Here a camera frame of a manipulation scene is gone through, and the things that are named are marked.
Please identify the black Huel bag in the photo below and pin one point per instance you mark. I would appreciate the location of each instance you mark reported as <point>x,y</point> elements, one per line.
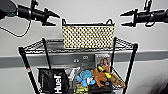
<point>53,81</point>

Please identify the blue plush toy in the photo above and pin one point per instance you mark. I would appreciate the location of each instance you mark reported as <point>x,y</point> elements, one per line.
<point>85,78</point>

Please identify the brown plush toy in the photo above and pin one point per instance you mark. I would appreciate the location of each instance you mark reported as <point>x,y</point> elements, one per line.
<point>117,81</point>

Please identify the orange plush toy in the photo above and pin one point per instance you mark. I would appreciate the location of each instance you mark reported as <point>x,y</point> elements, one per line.
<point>100,76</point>

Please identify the white picture card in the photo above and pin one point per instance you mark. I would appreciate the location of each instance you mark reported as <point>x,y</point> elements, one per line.
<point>102,61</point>

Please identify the pale basket with dark spots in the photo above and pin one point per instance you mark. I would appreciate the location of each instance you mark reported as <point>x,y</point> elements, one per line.
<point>88,35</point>

